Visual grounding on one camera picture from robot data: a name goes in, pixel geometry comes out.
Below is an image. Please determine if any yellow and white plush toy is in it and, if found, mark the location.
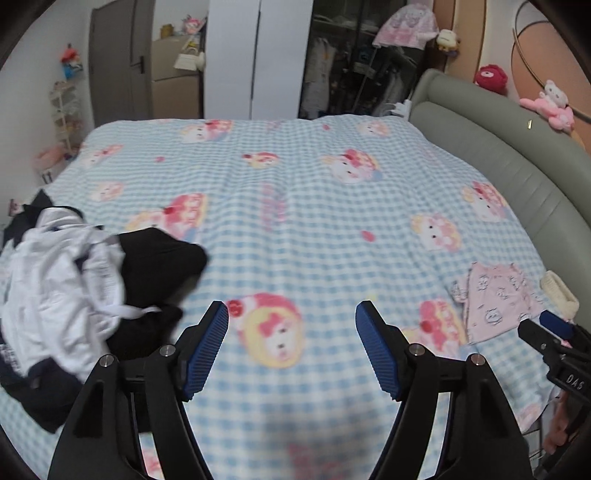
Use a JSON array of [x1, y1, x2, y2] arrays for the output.
[[435, 28, 461, 58]]

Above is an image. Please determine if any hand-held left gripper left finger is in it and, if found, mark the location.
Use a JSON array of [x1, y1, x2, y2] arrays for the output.
[[46, 300, 230, 480]]

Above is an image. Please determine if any navy garment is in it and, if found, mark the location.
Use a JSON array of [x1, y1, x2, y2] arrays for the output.
[[0, 189, 86, 432]]

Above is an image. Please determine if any grey door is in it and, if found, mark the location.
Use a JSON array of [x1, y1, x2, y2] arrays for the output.
[[89, 0, 158, 127]]

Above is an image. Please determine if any white shelf rack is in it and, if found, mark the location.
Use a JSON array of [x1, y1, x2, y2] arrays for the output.
[[50, 82, 85, 155]]

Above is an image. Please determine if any dark open closet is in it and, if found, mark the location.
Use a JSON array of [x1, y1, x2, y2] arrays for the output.
[[299, 0, 431, 120]]

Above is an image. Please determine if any brown cabinet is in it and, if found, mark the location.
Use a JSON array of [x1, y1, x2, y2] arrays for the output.
[[151, 34, 205, 120]]

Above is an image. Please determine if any white hanging bag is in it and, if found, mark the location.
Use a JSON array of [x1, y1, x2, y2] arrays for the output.
[[173, 39, 206, 72]]

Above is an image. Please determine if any colourful wall toy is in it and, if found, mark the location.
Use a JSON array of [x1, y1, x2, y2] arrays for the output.
[[60, 44, 86, 80]]

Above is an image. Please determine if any blue checked printed blanket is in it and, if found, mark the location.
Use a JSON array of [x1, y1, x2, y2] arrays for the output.
[[0, 115, 559, 480]]

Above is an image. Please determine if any white wardrobe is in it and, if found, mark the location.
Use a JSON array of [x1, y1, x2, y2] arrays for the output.
[[203, 0, 315, 121]]

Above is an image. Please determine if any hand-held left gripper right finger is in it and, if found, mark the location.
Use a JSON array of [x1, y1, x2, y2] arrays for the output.
[[355, 300, 532, 480]]

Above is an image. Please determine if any pink and white plush toy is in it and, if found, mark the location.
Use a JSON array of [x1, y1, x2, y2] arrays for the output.
[[519, 79, 577, 134]]

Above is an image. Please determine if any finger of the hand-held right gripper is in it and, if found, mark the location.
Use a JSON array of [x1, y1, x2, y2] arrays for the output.
[[517, 318, 561, 356], [539, 310, 575, 342]]

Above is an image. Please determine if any pink printed hanging cloth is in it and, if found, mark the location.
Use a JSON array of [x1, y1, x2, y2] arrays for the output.
[[372, 2, 440, 49]]

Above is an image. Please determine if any red plush toy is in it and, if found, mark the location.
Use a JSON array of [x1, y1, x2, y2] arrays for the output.
[[475, 65, 509, 97]]

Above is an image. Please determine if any grey-green bed headboard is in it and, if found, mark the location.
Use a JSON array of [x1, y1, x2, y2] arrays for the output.
[[410, 68, 591, 320]]

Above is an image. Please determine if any white garment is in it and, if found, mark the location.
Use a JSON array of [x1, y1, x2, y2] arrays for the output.
[[0, 207, 162, 384]]

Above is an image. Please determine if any cream fuzzy cloth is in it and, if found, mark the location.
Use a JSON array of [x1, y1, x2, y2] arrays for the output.
[[540, 270, 580, 319]]

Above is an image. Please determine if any pink printed pajama top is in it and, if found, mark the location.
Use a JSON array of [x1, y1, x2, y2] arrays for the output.
[[450, 262, 546, 344]]

